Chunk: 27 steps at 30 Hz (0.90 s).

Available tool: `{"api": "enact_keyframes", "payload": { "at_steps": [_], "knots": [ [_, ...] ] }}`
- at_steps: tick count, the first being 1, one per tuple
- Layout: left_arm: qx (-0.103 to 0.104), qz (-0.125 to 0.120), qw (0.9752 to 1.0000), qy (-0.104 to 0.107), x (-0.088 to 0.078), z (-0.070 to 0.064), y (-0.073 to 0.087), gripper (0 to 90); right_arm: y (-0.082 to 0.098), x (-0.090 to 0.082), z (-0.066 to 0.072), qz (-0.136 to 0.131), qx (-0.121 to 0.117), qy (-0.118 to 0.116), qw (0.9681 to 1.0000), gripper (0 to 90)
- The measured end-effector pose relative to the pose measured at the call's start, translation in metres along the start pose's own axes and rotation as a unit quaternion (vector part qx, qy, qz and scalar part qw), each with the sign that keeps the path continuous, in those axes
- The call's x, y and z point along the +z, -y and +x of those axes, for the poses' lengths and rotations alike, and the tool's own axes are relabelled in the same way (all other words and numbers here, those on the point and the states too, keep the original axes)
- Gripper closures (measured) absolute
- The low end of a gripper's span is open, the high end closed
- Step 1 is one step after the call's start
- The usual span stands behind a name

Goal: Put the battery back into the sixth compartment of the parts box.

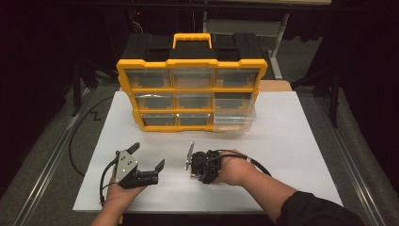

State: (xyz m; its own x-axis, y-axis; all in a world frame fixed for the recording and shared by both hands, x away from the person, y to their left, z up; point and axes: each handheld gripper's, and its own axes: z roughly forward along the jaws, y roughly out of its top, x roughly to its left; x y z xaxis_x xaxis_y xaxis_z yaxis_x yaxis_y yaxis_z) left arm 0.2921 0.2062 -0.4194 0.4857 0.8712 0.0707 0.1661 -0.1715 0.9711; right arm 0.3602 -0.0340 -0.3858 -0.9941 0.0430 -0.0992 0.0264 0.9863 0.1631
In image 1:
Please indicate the person's left hand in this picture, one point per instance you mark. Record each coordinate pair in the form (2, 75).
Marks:
(120, 195)

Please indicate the person's right hand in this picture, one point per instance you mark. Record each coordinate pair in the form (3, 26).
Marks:
(235, 172)

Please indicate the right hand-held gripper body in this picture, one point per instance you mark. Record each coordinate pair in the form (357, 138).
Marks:
(204, 166)

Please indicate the yellow black drawer organizer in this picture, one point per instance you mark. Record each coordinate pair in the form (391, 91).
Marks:
(191, 62)

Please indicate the black sleeve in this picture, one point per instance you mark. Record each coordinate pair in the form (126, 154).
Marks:
(313, 210)

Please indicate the set of clear drawers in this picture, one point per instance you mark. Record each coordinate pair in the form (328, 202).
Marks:
(150, 78)

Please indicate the light wooden board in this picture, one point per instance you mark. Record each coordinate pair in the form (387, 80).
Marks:
(276, 85)

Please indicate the clear plastic organizer drawer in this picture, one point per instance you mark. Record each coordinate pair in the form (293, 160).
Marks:
(235, 121)

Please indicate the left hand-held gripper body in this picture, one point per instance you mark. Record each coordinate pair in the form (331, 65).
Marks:
(125, 166)

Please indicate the aluminium floor rail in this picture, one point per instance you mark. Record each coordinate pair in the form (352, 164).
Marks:
(47, 169)
(354, 175)

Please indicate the black stand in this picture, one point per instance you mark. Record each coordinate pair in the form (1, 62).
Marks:
(76, 94)
(334, 103)

